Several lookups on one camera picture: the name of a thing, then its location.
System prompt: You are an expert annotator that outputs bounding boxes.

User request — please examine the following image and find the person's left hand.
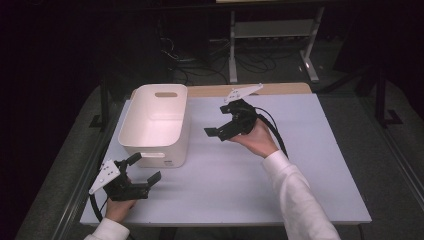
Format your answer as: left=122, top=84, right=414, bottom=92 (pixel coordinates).
left=105, top=196, right=138, bottom=224

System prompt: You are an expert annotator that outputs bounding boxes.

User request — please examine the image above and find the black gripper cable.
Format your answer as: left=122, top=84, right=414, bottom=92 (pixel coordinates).
left=254, top=106, right=290, bottom=160
left=88, top=193, right=108, bottom=223

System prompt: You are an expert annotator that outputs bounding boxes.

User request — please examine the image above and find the white plastic storage bin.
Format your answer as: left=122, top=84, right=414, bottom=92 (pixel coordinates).
left=118, top=83, right=192, bottom=169

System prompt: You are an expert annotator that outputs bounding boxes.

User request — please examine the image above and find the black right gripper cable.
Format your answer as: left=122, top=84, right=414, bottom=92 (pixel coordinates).
left=254, top=106, right=290, bottom=160

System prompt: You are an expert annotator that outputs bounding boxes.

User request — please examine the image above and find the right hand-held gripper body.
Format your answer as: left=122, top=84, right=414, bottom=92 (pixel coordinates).
left=223, top=83, right=265, bottom=136

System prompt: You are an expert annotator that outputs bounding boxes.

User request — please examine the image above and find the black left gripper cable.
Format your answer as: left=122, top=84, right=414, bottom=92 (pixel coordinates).
left=88, top=193, right=108, bottom=223

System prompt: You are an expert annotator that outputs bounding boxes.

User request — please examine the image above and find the person's right hand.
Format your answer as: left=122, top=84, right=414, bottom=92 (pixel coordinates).
left=228, top=116, right=280, bottom=160

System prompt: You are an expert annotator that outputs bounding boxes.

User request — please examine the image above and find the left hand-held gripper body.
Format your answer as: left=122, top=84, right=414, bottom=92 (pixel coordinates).
left=88, top=159, right=152, bottom=202

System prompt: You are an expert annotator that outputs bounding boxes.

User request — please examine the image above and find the grey metal desk frame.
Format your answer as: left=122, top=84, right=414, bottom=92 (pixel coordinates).
left=227, top=5, right=326, bottom=84

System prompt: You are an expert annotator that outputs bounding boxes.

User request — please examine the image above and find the tangle of floor cables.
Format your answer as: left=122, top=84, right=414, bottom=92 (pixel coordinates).
left=159, top=35, right=278, bottom=85

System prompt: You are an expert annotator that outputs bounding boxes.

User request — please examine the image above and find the wooden board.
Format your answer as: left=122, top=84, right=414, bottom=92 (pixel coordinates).
left=130, top=82, right=313, bottom=99

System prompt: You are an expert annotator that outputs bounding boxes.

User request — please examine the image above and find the black floor stand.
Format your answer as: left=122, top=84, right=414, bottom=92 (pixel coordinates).
left=373, top=65, right=404, bottom=128

